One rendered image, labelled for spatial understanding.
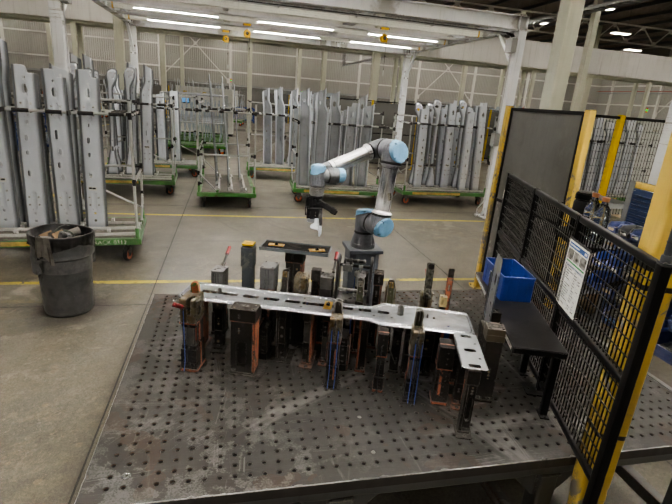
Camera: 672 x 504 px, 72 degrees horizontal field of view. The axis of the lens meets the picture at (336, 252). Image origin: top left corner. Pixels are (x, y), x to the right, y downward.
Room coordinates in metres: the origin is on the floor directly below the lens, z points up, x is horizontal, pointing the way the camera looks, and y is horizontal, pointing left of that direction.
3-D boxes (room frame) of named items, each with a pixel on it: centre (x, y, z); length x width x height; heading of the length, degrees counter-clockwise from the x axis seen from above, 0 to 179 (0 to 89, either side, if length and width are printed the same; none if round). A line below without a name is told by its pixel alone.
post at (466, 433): (1.57, -0.56, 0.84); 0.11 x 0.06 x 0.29; 175
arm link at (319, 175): (2.33, 0.12, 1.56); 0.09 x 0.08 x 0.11; 124
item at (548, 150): (4.41, -1.79, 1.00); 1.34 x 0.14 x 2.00; 13
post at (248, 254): (2.38, 0.47, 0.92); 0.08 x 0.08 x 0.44; 85
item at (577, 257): (1.81, -0.99, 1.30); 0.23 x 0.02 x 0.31; 175
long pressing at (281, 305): (2.00, 0.04, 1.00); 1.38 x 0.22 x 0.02; 85
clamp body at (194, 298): (1.87, 0.62, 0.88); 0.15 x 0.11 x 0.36; 175
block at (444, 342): (1.77, -0.50, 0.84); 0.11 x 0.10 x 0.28; 175
